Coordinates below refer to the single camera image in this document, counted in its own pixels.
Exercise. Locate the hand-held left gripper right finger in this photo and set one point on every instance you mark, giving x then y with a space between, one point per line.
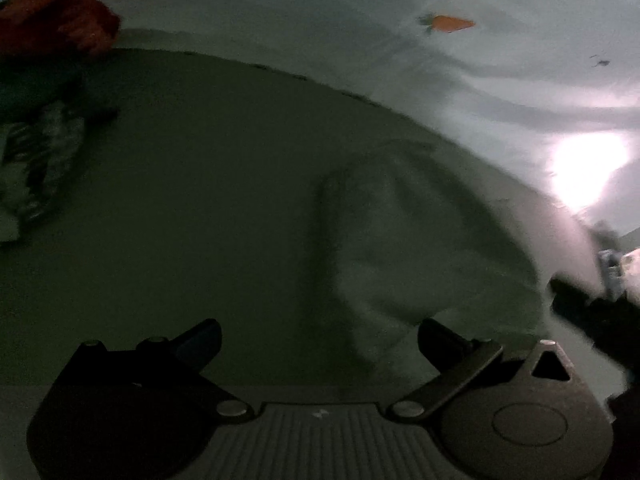
437 337

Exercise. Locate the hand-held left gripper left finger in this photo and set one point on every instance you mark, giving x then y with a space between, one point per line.
202 342

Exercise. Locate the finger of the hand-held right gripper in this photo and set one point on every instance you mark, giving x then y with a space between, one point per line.
585 305

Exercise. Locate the pale grey cloth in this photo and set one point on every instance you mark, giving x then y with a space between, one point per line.
415 240

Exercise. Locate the white carrot print cloth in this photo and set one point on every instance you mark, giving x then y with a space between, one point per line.
450 45

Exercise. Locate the red garment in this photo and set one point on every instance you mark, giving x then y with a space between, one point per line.
55 10

